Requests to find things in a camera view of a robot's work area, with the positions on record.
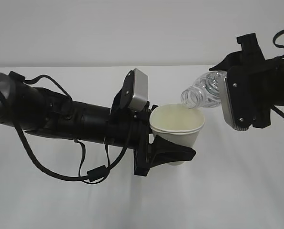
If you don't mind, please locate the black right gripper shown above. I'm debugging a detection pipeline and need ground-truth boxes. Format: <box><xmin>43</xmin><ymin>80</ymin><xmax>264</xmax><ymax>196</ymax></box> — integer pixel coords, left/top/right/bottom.
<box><xmin>209</xmin><ymin>33</ymin><xmax>284</xmax><ymax>128</ymax></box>

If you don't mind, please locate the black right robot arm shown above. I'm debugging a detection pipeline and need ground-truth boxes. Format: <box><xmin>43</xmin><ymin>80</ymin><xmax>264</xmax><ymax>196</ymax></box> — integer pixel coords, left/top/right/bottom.
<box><xmin>210</xmin><ymin>33</ymin><xmax>284</xmax><ymax>131</ymax></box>

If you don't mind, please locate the white paper cup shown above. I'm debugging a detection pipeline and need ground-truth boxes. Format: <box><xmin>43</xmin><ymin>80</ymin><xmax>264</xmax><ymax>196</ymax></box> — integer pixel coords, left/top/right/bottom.
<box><xmin>149</xmin><ymin>103</ymin><xmax>206</xmax><ymax>167</ymax></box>

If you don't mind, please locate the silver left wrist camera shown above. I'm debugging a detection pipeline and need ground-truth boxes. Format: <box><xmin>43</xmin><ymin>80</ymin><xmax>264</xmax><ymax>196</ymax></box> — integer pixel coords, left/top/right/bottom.
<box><xmin>111</xmin><ymin>68</ymin><xmax>149</xmax><ymax>117</ymax></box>

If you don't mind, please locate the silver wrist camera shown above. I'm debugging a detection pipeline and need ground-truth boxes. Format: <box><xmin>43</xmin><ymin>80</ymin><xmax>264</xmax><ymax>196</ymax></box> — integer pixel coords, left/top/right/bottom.
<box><xmin>111</xmin><ymin>68</ymin><xmax>149</xmax><ymax>117</ymax></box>
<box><xmin>219</xmin><ymin>66</ymin><xmax>262</xmax><ymax>131</ymax></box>

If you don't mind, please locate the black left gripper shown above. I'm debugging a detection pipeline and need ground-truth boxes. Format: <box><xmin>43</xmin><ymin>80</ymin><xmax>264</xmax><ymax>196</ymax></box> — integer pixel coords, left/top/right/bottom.
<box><xmin>105</xmin><ymin>102</ymin><xmax>196</xmax><ymax>176</ymax></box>

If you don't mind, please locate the black camera cable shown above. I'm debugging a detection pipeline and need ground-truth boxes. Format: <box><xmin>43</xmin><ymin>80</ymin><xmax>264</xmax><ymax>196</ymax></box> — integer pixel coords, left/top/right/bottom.
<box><xmin>0</xmin><ymin>71</ymin><xmax>131</xmax><ymax>185</ymax></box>
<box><xmin>270</xmin><ymin>26</ymin><xmax>284</xmax><ymax>126</ymax></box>

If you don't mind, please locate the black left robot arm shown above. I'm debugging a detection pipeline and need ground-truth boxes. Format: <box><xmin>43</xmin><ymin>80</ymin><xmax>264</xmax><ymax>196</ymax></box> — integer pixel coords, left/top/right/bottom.
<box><xmin>0</xmin><ymin>69</ymin><xmax>196</xmax><ymax>182</ymax></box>

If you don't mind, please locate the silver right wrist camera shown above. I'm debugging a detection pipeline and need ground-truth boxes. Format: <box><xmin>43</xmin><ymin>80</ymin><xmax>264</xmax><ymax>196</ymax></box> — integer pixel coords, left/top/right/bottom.
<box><xmin>219</xmin><ymin>66</ymin><xmax>262</xmax><ymax>131</ymax></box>

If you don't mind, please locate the black left camera cable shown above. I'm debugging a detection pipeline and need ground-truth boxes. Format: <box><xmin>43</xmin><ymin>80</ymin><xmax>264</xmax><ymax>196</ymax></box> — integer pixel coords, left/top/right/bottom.
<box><xmin>0</xmin><ymin>71</ymin><xmax>131</xmax><ymax>185</ymax></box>

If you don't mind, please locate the black right camera cable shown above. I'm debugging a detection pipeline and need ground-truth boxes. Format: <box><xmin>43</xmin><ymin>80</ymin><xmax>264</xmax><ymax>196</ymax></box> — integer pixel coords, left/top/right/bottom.
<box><xmin>270</xmin><ymin>26</ymin><xmax>284</xmax><ymax>126</ymax></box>

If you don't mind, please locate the clear water bottle green label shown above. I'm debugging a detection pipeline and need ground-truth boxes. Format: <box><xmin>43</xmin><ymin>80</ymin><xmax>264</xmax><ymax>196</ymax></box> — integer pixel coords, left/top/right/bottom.
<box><xmin>181</xmin><ymin>71</ymin><xmax>227</xmax><ymax>108</ymax></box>

